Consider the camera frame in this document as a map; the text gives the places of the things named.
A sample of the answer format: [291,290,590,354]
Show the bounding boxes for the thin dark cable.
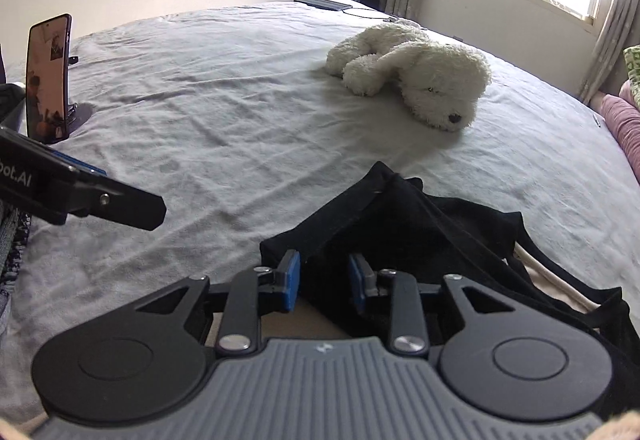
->
[345,7,401,24]

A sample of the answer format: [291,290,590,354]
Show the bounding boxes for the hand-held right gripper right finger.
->
[347,253,517,357]

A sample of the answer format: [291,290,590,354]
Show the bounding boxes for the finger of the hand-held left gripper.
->
[49,149,109,177]
[67,165,167,232]

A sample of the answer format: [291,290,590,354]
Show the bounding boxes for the green patterned blanket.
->
[622,45,640,106]

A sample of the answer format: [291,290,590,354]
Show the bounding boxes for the white plush dog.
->
[326,22,492,133]

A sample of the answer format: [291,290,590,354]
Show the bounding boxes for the dark tablet case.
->
[294,0,351,12]

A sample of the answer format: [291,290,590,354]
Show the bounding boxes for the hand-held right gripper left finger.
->
[135,249,302,356]

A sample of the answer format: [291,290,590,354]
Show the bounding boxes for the dark patterned cloth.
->
[0,207,33,336]

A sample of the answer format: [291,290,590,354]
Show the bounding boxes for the smartphone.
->
[26,13,73,143]

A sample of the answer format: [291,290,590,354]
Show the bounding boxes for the beige and black sweatshirt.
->
[207,161,640,421]

